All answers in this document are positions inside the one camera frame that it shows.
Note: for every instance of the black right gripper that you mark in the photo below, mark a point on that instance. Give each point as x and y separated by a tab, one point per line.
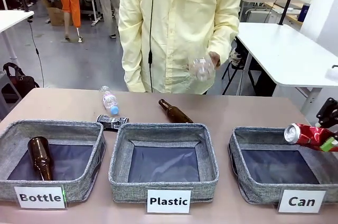
330	111

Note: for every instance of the crushed red soda can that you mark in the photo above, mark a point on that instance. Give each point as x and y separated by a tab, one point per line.
307	135

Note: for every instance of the clear plastic bottle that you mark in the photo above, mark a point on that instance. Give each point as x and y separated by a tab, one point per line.
202	69

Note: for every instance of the person's right forearm yellow sleeve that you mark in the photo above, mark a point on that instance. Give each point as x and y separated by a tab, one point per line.
130	57

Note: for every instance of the person's left forearm yellow sleeve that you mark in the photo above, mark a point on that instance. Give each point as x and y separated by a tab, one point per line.
227	33

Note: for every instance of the white sign reading Can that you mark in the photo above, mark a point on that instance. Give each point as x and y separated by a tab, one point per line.
301	202

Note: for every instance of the grey fabric basket Can label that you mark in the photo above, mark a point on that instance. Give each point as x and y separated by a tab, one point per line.
237	155

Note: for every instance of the grey fabric basket Plastic label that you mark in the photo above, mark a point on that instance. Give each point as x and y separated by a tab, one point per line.
124	189

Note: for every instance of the crushed black silver can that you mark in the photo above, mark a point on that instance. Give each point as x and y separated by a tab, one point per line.
111	121

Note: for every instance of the grey fabric basket Bottle label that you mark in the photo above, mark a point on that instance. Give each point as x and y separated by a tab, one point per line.
84	189

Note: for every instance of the person's left hand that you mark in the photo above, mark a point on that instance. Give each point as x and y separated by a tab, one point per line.
215	57

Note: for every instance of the white object on work table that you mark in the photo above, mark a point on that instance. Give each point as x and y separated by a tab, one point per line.
332	73

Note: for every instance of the large white work table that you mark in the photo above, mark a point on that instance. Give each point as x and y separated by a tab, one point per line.
285	55

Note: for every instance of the dark blue drinking bottle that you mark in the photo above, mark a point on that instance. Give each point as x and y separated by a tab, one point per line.
305	10

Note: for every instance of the wooden top background desk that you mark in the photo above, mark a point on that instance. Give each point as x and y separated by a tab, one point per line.
274	3

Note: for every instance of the brown glass bottle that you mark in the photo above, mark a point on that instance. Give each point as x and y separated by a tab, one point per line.
177	114
39	152

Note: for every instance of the white sign reading Plastic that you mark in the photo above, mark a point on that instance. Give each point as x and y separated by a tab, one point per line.
169	201

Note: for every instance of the person's yellow shirt torso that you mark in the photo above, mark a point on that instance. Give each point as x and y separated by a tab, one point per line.
179	23

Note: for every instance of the clear water bottle blue cap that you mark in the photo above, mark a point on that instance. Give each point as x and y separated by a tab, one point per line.
109	101

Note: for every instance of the white sign reading Bottle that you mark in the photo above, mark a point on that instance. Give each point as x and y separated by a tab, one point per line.
39	197

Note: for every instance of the brown cardboard box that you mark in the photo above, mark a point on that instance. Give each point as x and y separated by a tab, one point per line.
56	16

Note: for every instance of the black backpack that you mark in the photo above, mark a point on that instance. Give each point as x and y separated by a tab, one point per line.
21	81

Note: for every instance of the small white side table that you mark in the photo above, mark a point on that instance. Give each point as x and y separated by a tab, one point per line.
13	19

